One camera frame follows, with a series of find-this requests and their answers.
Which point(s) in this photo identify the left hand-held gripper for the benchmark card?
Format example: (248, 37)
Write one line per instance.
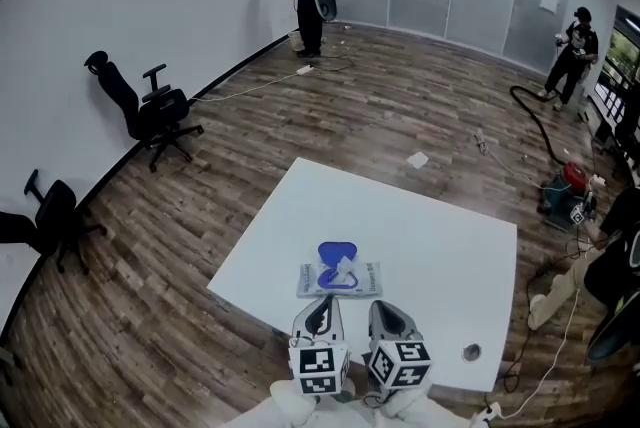
(320, 366)

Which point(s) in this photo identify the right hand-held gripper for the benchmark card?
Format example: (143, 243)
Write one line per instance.
(397, 361)

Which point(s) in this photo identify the wet wipe pack blue lid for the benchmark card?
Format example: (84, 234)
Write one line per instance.
(315, 283)

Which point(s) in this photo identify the person's left forearm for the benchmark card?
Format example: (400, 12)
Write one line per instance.
(292, 403)

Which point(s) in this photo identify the person's right forearm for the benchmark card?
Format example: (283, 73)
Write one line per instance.
(407, 403)

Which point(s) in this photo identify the white power strip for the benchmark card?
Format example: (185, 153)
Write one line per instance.
(481, 141)
(304, 70)
(487, 413)

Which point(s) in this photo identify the white paper sheet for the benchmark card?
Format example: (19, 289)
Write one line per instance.
(417, 160)

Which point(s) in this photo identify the red vacuum cleaner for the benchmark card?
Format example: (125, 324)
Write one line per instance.
(572, 176)

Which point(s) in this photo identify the black office chair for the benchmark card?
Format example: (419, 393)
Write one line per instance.
(150, 113)
(52, 216)

